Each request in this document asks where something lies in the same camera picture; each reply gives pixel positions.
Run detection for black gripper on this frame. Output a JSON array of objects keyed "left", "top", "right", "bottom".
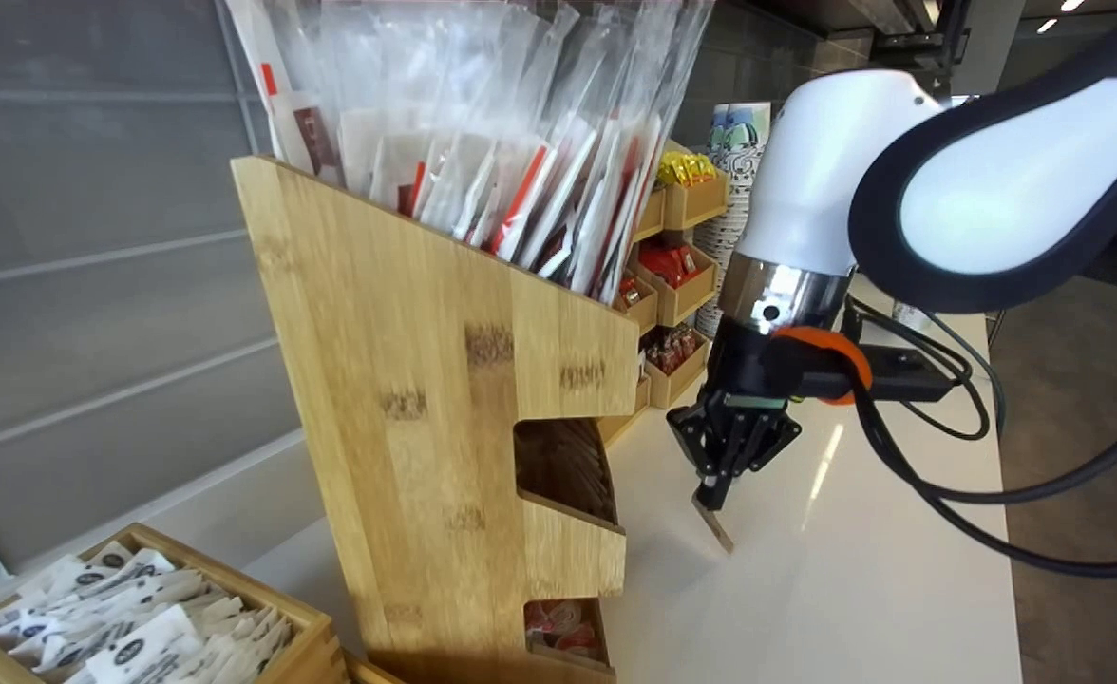
[{"left": 663, "top": 320, "right": 802, "bottom": 507}]

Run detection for small silver sachet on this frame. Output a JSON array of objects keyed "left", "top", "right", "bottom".
[{"left": 692, "top": 498, "right": 735, "bottom": 553}]

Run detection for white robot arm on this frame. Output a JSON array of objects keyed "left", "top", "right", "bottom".
[{"left": 667, "top": 29, "right": 1117, "bottom": 507}]

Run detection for wide wooden tiered shelf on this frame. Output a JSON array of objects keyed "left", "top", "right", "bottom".
[{"left": 598, "top": 141, "right": 730, "bottom": 440}]

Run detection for narrow wooden tiered shelf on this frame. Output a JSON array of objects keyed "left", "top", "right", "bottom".
[{"left": 231, "top": 155, "right": 639, "bottom": 684}]

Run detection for red sachets in bottom bin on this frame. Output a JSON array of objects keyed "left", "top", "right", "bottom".
[{"left": 644, "top": 325, "right": 702, "bottom": 374}]

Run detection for red sachets in bin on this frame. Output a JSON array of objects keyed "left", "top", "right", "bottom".
[
  {"left": 639, "top": 243, "right": 700, "bottom": 289},
  {"left": 644, "top": 325, "right": 702, "bottom": 374}
]

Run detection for red sachets in middle bin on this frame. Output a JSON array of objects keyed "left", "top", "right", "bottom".
[{"left": 639, "top": 243, "right": 700, "bottom": 289}]

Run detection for yellow sachets in top bin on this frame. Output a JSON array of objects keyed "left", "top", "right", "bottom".
[{"left": 658, "top": 141, "right": 712, "bottom": 186}]

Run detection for left stack of paper cups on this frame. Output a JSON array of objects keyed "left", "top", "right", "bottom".
[{"left": 706, "top": 103, "right": 772, "bottom": 257}]

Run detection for clear wrapped stirrers bundle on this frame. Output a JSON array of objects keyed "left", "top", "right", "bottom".
[{"left": 225, "top": 0, "right": 712, "bottom": 300}]

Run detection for small wooden tray box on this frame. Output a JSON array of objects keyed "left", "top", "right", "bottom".
[{"left": 0, "top": 523, "right": 350, "bottom": 684}]

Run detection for white sachets in tray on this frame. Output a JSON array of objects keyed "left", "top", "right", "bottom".
[{"left": 0, "top": 542, "right": 293, "bottom": 684}]

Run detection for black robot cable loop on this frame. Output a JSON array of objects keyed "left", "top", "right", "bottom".
[{"left": 821, "top": 297, "right": 1117, "bottom": 580}]

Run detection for dark green cable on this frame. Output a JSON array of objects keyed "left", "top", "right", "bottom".
[{"left": 848, "top": 297, "right": 967, "bottom": 354}]

